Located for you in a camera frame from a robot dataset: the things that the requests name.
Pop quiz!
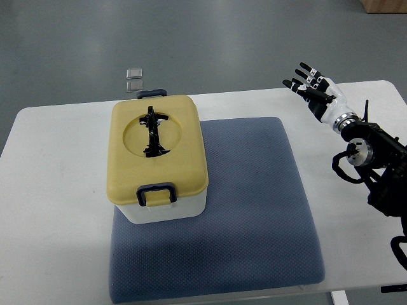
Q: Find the white storage box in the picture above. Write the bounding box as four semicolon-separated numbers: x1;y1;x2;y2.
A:
116;183;207;224

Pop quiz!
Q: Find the wooden box corner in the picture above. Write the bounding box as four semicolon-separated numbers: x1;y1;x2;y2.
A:
360;0;406;14

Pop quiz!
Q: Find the black object at table edge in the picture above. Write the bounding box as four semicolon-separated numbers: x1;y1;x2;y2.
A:
380;284;407;294

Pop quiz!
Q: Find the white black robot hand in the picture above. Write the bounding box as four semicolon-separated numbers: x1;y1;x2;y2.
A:
282;62;357;133

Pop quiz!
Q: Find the white table leg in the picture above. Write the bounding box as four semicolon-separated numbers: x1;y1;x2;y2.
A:
330;290;349;305

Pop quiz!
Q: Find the blue grey cushion mat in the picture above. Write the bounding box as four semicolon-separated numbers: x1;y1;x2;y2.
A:
109;117;325;303

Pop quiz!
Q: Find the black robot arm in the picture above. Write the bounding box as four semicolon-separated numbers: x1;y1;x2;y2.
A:
332;101;406;268

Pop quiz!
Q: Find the yellow storage box lid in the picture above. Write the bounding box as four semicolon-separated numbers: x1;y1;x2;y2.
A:
107;95;209;207

